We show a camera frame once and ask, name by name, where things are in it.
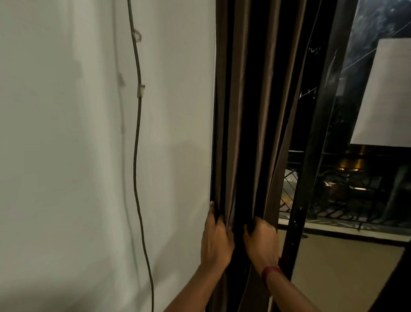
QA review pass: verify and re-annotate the person's right hand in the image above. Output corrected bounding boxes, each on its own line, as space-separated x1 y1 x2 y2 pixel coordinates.
243 216 280 274

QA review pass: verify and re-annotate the person's left hand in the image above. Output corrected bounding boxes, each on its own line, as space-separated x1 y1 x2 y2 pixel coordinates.
200 201 235 270

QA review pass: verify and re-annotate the person's left forearm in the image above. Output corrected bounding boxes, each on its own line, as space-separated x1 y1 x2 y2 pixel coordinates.
164 263 225 312

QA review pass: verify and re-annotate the person's right forearm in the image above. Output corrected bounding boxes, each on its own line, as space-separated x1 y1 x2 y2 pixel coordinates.
265 271 322 312

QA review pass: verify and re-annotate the plain white paper sheet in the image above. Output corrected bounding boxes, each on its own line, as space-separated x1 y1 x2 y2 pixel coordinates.
350 38 411 148

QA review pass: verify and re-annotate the red thread bracelet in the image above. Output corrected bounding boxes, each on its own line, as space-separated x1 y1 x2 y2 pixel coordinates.
261 266 285 282

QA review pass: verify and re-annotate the black window frame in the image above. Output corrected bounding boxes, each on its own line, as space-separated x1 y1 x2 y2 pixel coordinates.
277 0 411 312

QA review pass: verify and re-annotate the grey wall cable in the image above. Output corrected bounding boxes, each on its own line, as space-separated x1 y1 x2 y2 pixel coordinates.
127 0 155 312

